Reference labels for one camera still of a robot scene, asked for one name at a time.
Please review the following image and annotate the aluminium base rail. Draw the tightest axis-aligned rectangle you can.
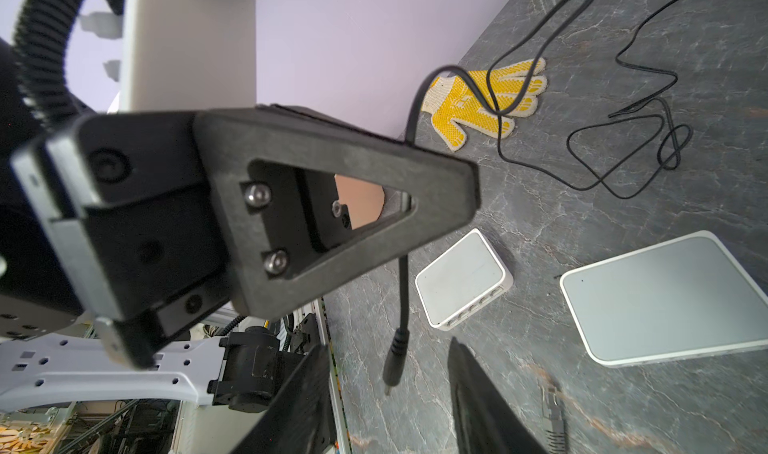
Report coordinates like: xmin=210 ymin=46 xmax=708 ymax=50
xmin=296 ymin=298 xmax=354 ymax=454

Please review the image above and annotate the grey ethernet cable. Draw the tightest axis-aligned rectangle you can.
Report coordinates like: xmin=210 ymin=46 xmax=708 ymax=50
xmin=539 ymin=381 xmax=570 ymax=454

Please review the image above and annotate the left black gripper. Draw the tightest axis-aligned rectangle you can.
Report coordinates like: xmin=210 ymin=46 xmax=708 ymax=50
xmin=10 ymin=110 xmax=234 ymax=369

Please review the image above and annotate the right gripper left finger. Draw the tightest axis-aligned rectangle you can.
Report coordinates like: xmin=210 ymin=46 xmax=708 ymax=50
xmin=233 ymin=345 xmax=335 ymax=454

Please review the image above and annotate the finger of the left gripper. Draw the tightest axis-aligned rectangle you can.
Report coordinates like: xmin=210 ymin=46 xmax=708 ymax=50
xmin=193 ymin=108 xmax=480 ymax=318

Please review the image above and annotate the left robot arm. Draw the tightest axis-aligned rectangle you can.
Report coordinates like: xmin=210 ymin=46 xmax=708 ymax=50
xmin=1 ymin=0 xmax=480 ymax=453

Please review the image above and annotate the white network switch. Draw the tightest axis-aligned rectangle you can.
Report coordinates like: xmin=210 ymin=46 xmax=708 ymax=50
xmin=559 ymin=230 xmax=767 ymax=368
xmin=415 ymin=228 xmax=514 ymax=331

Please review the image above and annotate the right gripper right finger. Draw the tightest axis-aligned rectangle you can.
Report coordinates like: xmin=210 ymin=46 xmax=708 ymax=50
xmin=447 ymin=338 xmax=546 ymax=453

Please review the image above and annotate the yellow white work glove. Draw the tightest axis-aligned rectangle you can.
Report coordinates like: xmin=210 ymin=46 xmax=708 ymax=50
xmin=421 ymin=58 xmax=548 ymax=152

